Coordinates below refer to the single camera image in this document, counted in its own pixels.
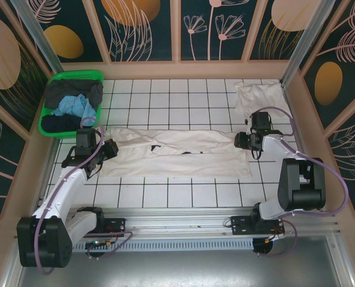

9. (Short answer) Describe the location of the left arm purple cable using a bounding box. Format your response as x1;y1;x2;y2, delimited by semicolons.
35;117;132;275

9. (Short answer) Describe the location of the aluminium frame post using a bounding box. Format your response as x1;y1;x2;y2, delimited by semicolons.
8;0;76;92
280;0;344;88

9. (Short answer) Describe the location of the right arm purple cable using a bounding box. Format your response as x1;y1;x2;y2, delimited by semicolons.
256;106;350;258

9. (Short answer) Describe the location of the dark grey t-shirt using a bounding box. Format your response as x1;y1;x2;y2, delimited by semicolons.
44;79;104;110

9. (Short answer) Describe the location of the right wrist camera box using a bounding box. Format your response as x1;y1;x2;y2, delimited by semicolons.
251;111;270;132

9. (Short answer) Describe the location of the green plastic laundry basket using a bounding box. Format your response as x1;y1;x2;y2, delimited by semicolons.
38;69;105;140

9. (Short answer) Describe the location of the white robot print t-shirt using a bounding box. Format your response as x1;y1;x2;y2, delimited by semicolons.
100;127;254;180

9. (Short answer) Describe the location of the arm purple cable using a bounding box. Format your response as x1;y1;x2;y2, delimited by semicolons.
35;117;132;275
256;106;350;258

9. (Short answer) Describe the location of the navy blue t-shirt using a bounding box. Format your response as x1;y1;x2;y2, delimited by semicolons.
41;113;92;133

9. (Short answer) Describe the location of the aluminium mounting rail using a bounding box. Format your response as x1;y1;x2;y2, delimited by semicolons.
14;207;341;240

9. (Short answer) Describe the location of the light blue t-shirt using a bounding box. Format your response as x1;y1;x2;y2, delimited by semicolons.
50;94;98;127

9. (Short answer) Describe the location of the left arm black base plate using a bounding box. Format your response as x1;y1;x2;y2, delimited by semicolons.
72;217;127;239

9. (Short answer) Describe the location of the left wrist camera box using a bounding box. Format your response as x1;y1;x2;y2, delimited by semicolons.
76;129;96;149

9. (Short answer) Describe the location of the small wiring connector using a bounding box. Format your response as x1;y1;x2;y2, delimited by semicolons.
263;233;286;242
86;239;115;249

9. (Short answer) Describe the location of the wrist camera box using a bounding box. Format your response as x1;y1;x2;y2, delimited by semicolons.
76;129;96;149
251;111;270;132

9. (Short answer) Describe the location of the folded plain white t-shirt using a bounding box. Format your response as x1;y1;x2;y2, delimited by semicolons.
234;80;292;120

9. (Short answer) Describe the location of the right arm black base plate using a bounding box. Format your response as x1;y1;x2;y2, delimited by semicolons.
230;215;286;237

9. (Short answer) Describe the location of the grey metal sheet panel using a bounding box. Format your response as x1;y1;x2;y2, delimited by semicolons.
15;251;342;287

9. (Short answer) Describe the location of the slotted grey cable duct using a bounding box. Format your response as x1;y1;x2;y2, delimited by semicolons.
71;237;254;252

